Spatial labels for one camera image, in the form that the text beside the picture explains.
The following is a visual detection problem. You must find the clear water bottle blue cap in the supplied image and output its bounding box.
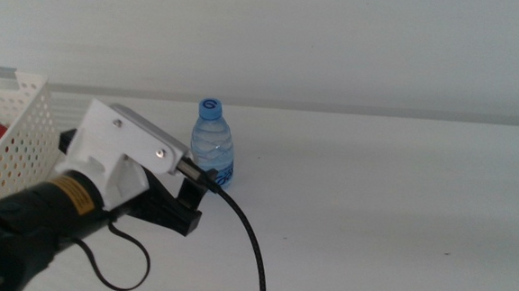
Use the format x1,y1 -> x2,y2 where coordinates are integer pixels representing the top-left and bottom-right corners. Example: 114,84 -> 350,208
187,96 -> 240,188

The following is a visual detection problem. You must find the white perforated plastic basket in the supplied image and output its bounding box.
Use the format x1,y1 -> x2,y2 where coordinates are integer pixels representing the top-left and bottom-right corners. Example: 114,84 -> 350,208
0,69 -> 67,216

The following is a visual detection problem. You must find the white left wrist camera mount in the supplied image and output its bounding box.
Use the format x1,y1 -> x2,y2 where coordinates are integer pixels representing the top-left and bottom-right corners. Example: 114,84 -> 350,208
51,95 -> 195,217

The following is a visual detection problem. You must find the thin black cable loop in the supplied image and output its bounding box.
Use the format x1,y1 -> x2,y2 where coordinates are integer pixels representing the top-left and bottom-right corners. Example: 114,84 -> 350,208
68,217 -> 155,291

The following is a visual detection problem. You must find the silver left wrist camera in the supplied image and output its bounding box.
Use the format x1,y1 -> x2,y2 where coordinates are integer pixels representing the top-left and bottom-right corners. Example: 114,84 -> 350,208
106,102 -> 195,161

